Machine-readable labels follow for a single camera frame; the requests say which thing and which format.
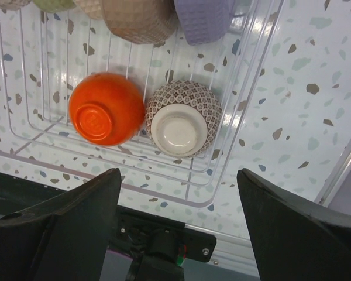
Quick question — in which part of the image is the patterned ceramic bowl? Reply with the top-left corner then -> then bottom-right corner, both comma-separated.
145,80 -> 222,158

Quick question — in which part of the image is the cream square plate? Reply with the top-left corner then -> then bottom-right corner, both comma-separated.
73,0 -> 103,20

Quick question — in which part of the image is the orange plastic bowl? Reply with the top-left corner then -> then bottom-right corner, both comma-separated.
68,72 -> 145,146

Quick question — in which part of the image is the white wire dish rack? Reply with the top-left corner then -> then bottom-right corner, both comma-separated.
0,0 -> 286,207

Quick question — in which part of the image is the clear brown glass plate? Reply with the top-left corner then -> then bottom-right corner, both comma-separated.
0,0 -> 31,11

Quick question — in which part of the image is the brown square plate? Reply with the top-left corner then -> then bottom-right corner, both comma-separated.
101,0 -> 179,44

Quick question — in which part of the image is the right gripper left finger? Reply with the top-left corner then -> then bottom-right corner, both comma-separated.
0,169 -> 122,280

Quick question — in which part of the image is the purple square plate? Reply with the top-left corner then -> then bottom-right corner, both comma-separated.
174,0 -> 237,46

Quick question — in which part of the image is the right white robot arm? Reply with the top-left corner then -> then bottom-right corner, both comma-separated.
0,169 -> 351,280

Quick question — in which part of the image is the green square plate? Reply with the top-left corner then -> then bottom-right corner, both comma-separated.
32,0 -> 76,13

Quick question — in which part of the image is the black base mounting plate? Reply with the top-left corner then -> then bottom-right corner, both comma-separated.
0,169 -> 217,281

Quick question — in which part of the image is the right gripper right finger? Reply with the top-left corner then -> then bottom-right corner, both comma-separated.
237,169 -> 351,280

